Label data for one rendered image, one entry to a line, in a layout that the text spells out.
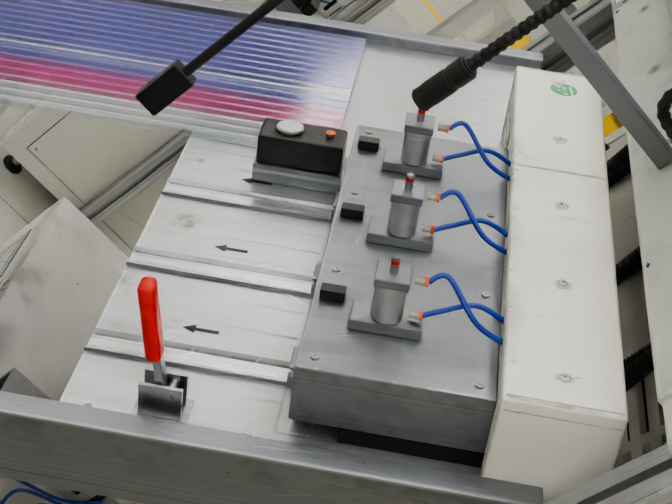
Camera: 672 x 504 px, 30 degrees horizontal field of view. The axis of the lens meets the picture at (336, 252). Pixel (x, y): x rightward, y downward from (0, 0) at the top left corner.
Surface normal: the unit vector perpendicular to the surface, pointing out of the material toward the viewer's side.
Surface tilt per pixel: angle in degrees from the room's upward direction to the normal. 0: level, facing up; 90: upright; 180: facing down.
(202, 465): 90
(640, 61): 90
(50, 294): 0
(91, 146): 90
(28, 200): 0
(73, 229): 0
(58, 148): 90
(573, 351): 43
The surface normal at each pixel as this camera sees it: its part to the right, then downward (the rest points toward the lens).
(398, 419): -0.14, 0.54
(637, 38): -0.65, -0.68
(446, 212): 0.11, -0.82
